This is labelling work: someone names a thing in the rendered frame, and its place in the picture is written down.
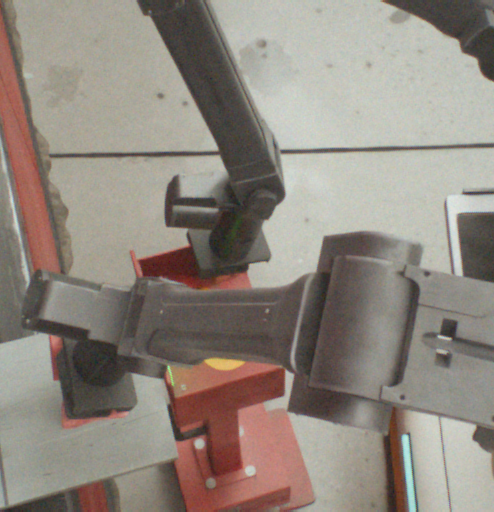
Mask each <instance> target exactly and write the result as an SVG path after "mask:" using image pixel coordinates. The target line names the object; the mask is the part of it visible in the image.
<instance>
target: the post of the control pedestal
mask: <svg viewBox="0 0 494 512"><path fill-rule="evenodd" d="M204 422H205V424H206V429H207V432H208V436H207V435H206V439H207V446H208V451H209V455H210V458H211V463H212V466H213V469H214V472H215V473H216V474H218V473H222V472H225V471H228V470H233V469H236V468H239V467H241V466H242V458H241V443H240V429H239V413H238V410H237V411H234V412H231V413H226V414H223V415H220V416H216V417H213V418H210V419H206V420H204Z"/></svg>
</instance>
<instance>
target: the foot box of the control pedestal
mask: <svg viewBox="0 0 494 512"><path fill-rule="evenodd" d="M238 413H239V427H241V425H242V427H243V431H244V434H245V437H246V440H247V443H248V447H249V451H250V454H251V457H252V460H253V464H254V467H256V470H257V474H258V475H256V477H251V478H248V479H245V480H242V481H238V482H235V483H232V484H227V485H224V486H221V487H218V488H214V489H211V491H207V487H205V484H204V480H203V477H202V472H201V469H200V466H199V462H198V458H197V454H196V451H195V448H194V444H193V440H196V439H199V438H203V437H206V434H205V435H202V436H197V437H194V438H191V439H188V440H183V442H178V441H176V439H174V442H175V446H177V448H176V450H178V454H179V460H176V461H173V465H174V468H175V473H176V476H177V480H178V483H179V488H180V492H181V495H182V499H183V503H184V507H185V510H186V512H286V511H290V510H293V509H296V508H300V507H304V506H307V505H310V504H313V503H314V502H315V500H316V495H315V492H314V489H313V485H312V483H311V480H310V477H309V474H308V470H307V467H306V464H304V461H303V457H302V454H301V451H300V448H299V445H298V442H297V438H296V435H295V432H294V429H293V426H292V422H291V420H290V417H289V414H288V412H287V409H285V408H282V407H281V408H277V409H274V410H270V411H267V412H266V410H265V407H264V402H262V403H259V404H254V406H251V407H248V408H244V409H241V410H238ZM201 426H204V420H203V421H198V422H195V423H192V425H188V426H185V427H182V428H181V432H183V431H186V430H190V429H193V428H196V427H201Z"/></svg>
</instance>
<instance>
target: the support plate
mask: <svg viewBox="0 0 494 512"><path fill-rule="evenodd" d="M132 378H133V382H134V387H135V391H136V395H137V401H138V403H137V405H136V406H135V407H134V408H133V409H132V410H131V411H129V412H128V415H127V416H126V417H125V418H117V419H106V420H96V421H93V422H90V423H87V425H83V426H80V427H77V428H74V429H62V424H61V403H63V402H64V399H63V394H62V389H61V384H60V381H53V377H52V367H51V358H50V349H49V340H48V335H46V333H43V334H40V335H36V336H31V337H27V338H23V339H18V340H14V341H10V342H6V343H1V344H0V450H1V456H2V462H3V468H4V475H5V481H6V486H7V493H8V500H9V505H7V506H5V505H4V499H3V492H2V488H3V486H1V485H2V479H1V473H0V511H2V510H6V508H11V507H15V506H18V505H23V503H27V502H31V501H36V500H39V499H43V497H48V496H52V495H55V494H60V493H64V491H68V490H72V489H76V488H80V487H84V486H89V484H92V483H96V482H100V481H105V480H108V479H112V478H116V476H121V475H125V474H128V473H132V472H137V471H141V470H144V469H147V468H148V467H152V466H157V465H161V464H164V463H168V462H172V461H176V460H179V454H178V450H176V448H177V446H175V442H174V437H173V433H172V429H171V425H170V420H169V416H168V411H167V407H166V403H165V398H164V394H163V390H162V386H161V382H160V380H159V379H154V378H149V377H145V376H141V374H140V375H135V373H134V374H132Z"/></svg>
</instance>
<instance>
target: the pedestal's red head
mask: <svg viewBox="0 0 494 512"><path fill-rule="evenodd" d="M130 253H131V257H132V262H133V265H134V269H135V273H136V277H141V273H140V270H139V266H138V263H137V260H138V262H139V265H140V268H141V272H142V275H143V277H159V278H160V277H162V278H164V279H168V280H173V281H176V282H180V283H184V284H185V285H186V286H190V287H193V288H198V287H201V288H202V287H206V288H209V289H235V288H252V286H251V283H250V280H249V277H248V274H245V275H242V276H238V277H235V278H232V279H228V280H225V281H222V282H219V283H215V284H213V283H212V280H211V278H206V279H201V278H199V276H198V273H197V270H196V264H195V261H196V257H195V254H194V251H193V248H192V245H185V246H181V247H178V248H174V249H171V250H167V251H163V252H160V253H156V254H152V255H148V256H144V257H141V258H137V259H136V255H135V252H134V250H130ZM169 367H170V371H171V375H172V380H173V384H172V380H171V376H170V372H169V369H168V370H167V373H166V372H165V373H164V376H163V380H164V384H165V387H166V391H168V393H167V394H169V398H170V402H171V406H172V409H173V413H174V416H175V419H176V424H177V427H179V428H182V427H185V426H188V425H192V423H195V422H198V421H203V420H206V419H210V418H213V417H216V416H220V415H223V414H226V413H231V412H234V411H237V410H241V409H244V408H248V407H251V406H254V404H259V403H262V402H265V401H269V400H272V399H276V398H279V397H282V396H284V394H285V372H286V370H285V369H284V368H283V366H279V365H271V364H262V363H252V362H245V363H244V364H242V365H241V366H239V367H238V368H235V369H232V370H219V369H215V368H213V367H211V366H209V365H208V364H207V363H206V362H205V361H204V362H203V363H201V364H199V365H192V369H185V368H178V367H173V366H169ZM173 385H174V386H173ZM173 388H174V389H173Z"/></svg>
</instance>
